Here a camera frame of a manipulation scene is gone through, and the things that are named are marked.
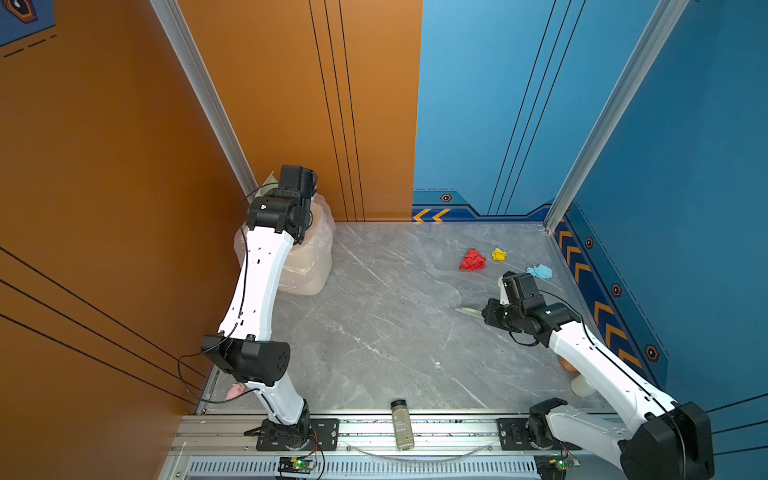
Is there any trash bin with plastic bag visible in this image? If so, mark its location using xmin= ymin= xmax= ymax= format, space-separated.
xmin=233 ymin=191 xmax=337 ymax=296

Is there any large red paper scrap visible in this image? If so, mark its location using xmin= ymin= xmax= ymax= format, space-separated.
xmin=459 ymin=248 xmax=487 ymax=271

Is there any yellow paper scrap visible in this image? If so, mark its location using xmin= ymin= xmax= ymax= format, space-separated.
xmin=491 ymin=248 xmax=508 ymax=262

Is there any aluminium corner post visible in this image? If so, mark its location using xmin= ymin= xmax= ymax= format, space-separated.
xmin=543 ymin=0 xmax=689 ymax=235
xmin=149 ymin=0 xmax=259 ymax=194

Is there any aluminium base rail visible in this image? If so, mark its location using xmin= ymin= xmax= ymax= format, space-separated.
xmin=168 ymin=410 xmax=587 ymax=458

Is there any green circuit board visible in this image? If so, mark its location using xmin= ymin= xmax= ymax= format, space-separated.
xmin=534 ymin=455 xmax=581 ymax=480
xmin=276 ymin=456 xmax=318 ymax=479

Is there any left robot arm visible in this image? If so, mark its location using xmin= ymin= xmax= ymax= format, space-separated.
xmin=201 ymin=165 xmax=317 ymax=449

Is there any left green circuit board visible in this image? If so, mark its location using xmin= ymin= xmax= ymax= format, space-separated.
xmin=276 ymin=456 xmax=318 ymax=479

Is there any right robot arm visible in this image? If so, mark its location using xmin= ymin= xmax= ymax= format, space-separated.
xmin=481 ymin=272 xmax=715 ymax=479

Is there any glass jar black lid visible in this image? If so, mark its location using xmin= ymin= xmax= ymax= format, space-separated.
xmin=390 ymin=399 xmax=415 ymax=450

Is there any aluminium corner post left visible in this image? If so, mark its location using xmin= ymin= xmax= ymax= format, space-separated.
xmin=149 ymin=0 xmax=259 ymax=194

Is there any light blue paper scrap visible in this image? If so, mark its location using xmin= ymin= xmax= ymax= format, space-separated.
xmin=526 ymin=264 xmax=553 ymax=279

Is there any pink pig toy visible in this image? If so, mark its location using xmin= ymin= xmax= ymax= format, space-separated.
xmin=226 ymin=384 xmax=246 ymax=400

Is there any right green circuit board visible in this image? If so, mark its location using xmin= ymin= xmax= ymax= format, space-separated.
xmin=534 ymin=455 xmax=581 ymax=480

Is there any white bottle green cap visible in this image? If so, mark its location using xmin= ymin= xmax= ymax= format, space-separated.
xmin=570 ymin=374 xmax=596 ymax=398

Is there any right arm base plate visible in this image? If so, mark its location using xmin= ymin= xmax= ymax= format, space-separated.
xmin=496 ymin=417 xmax=581 ymax=451

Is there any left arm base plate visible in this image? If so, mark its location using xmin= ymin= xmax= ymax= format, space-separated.
xmin=256 ymin=417 xmax=340 ymax=452

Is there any aluminium corner post right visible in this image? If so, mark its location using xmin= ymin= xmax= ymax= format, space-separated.
xmin=543 ymin=0 xmax=689 ymax=235

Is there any white cable duct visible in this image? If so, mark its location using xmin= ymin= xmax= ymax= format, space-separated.
xmin=179 ymin=458 xmax=541 ymax=480

